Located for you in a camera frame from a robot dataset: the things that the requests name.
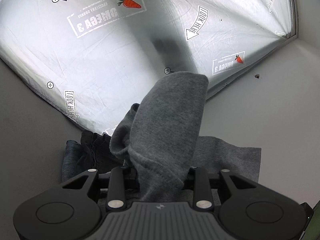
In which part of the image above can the black folded garment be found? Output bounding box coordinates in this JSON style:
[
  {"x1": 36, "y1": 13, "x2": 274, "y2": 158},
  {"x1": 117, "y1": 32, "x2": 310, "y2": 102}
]
[{"x1": 75, "y1": 131, "x2": 124, "y2": 174}]

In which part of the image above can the grey zip hoodie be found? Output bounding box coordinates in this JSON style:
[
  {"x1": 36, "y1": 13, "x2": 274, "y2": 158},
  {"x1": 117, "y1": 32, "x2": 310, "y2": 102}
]
[{"x1": 110, "y1": 72, "x2": 261, "y2": 203}]

